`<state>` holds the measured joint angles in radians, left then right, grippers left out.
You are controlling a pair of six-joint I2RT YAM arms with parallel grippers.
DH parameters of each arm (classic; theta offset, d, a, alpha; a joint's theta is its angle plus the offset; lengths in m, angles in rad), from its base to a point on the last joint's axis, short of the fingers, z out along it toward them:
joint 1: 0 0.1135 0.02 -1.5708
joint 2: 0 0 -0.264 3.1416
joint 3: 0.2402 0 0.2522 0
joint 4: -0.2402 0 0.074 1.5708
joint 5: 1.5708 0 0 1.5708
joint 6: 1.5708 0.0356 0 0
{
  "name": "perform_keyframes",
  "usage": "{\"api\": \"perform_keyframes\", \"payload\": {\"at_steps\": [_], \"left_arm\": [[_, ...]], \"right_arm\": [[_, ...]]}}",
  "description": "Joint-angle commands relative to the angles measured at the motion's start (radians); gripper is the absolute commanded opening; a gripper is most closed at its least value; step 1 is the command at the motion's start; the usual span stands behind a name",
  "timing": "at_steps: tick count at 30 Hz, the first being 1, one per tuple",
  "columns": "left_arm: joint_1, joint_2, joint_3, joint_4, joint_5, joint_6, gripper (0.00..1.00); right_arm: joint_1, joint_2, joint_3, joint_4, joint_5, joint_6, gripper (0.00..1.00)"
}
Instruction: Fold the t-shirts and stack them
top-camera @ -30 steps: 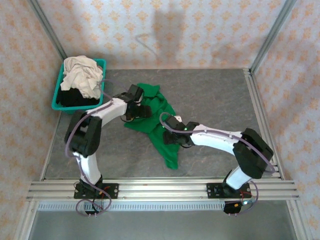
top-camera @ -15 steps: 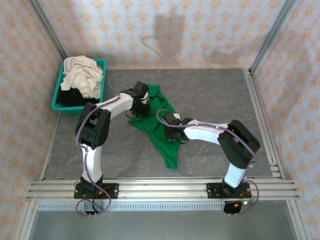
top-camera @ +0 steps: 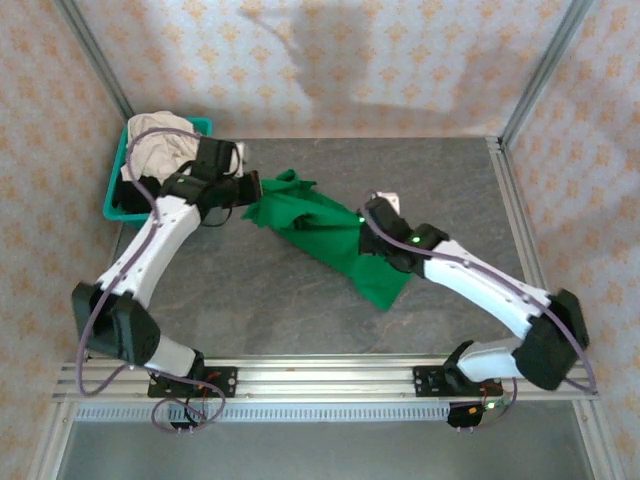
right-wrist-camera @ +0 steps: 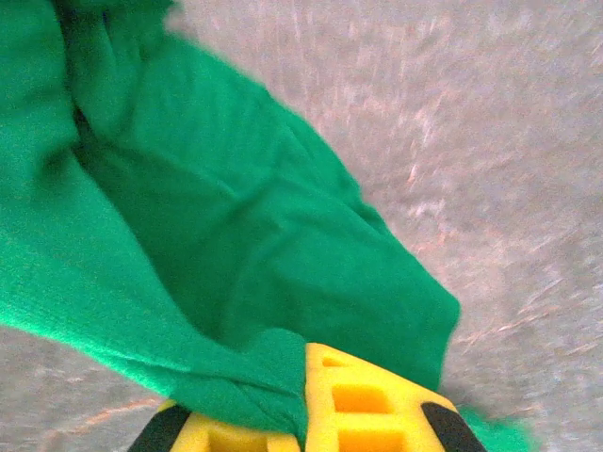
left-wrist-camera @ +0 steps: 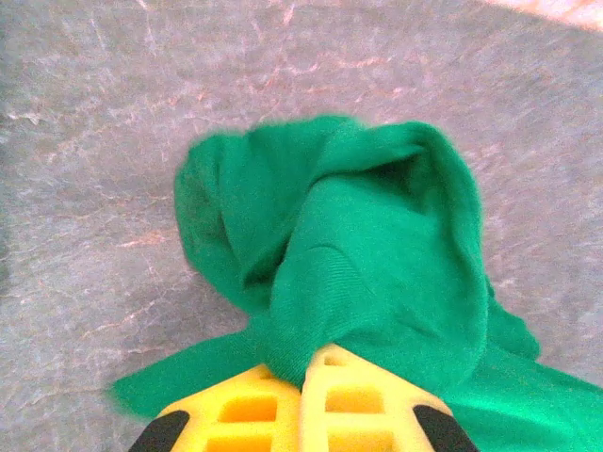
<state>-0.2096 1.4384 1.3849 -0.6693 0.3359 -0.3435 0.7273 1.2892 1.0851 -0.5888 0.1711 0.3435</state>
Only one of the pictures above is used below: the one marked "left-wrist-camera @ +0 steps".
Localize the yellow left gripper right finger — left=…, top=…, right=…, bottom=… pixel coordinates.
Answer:
left=299, top=342, right=481, bottom=452

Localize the green t-shirt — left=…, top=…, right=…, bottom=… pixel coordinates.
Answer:
left=108, top=114, right=603, bottom=452

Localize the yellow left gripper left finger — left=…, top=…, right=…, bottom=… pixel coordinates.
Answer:
left=127, top=363, right=303, bottom=452

